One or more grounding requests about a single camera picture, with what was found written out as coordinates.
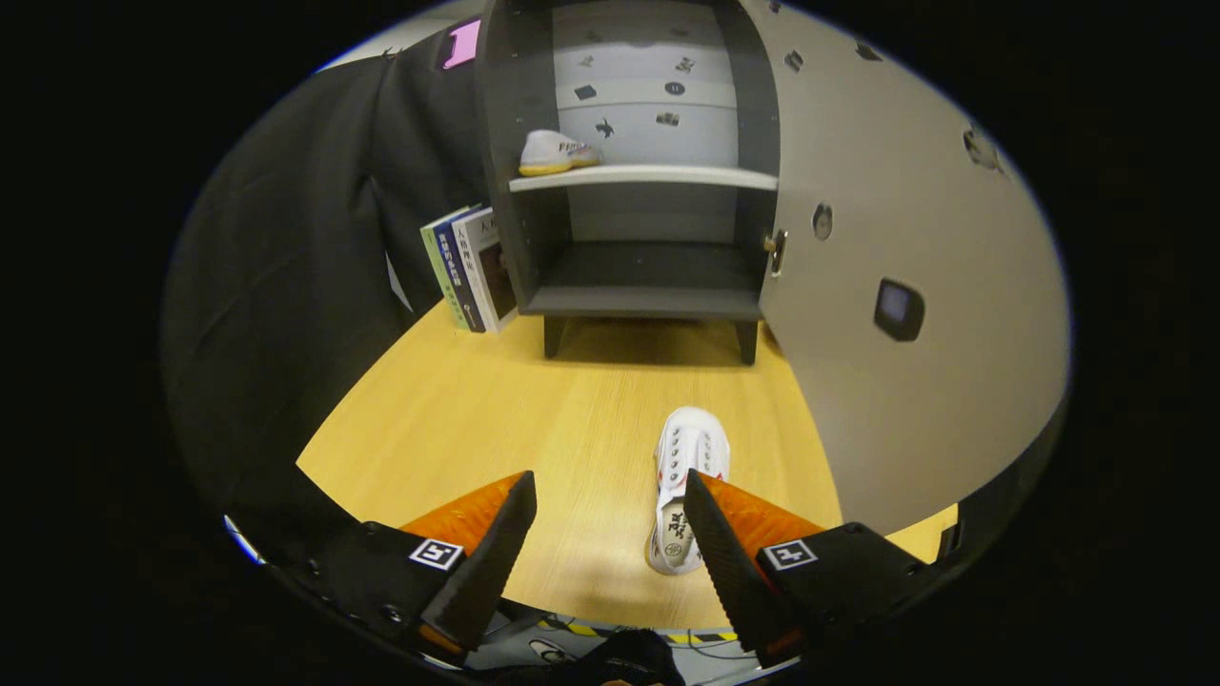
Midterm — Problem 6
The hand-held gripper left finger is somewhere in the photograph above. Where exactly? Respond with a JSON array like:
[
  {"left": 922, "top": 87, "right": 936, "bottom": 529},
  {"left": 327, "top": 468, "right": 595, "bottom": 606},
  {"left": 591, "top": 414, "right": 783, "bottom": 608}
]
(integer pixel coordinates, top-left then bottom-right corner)
[{"left": 286, "top": 472, "right": 538, "bottom": 668}]

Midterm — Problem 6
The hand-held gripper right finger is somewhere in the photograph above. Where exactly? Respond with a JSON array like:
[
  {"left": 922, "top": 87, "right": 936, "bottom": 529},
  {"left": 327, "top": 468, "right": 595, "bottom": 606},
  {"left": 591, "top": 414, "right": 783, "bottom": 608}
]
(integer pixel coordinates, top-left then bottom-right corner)
[{"left": 682, "top": 471, "right": 943, "bottom": 671}]

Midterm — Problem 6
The white canvas shoe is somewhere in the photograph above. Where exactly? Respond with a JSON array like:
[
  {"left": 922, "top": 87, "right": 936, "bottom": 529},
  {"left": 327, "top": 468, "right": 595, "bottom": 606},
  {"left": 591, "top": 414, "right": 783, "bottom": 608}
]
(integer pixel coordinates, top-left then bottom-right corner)
[
  {"left": 646, "top": 406, "right": 732, "bottom": 576},
  {"left": 518, "top": 130, "right": 605, "bottom": 178}
]

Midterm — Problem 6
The grey shoe cabinet door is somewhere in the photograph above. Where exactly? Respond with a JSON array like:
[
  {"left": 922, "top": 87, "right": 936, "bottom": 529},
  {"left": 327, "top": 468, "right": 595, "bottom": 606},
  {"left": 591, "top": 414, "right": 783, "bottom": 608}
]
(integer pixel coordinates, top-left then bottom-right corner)
[{"left": 739, "top": 0, "right": 1070, "bottom": 536}]

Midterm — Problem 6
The black and yellow floor tape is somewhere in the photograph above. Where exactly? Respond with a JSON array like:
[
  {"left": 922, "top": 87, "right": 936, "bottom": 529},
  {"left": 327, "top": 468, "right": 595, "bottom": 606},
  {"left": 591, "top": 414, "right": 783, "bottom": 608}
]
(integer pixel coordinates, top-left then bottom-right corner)
[{"left": 539, "top": 619, "right": 740, "bottom": 645}]

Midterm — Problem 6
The dark blue book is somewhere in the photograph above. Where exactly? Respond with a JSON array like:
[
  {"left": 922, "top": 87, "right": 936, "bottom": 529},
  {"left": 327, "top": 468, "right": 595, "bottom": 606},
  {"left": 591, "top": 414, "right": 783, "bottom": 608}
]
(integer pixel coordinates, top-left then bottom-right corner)
[{"left": 437, "top": 214, "right": 489, "bottom": 334}]

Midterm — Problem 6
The white book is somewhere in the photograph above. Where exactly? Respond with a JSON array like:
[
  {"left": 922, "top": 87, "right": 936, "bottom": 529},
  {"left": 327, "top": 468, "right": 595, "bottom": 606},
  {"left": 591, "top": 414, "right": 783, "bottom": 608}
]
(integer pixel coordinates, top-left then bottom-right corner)
[{"left": 452, "top": 207, "right": 519, "bottom": 333}]

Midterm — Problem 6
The black backdrop cloth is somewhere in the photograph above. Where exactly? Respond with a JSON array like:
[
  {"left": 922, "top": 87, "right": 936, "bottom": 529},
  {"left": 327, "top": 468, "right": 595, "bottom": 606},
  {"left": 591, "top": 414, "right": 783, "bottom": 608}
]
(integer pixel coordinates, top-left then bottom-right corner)
[{"left": 162, "top": 19, "right": 497, "bottom": 563}]

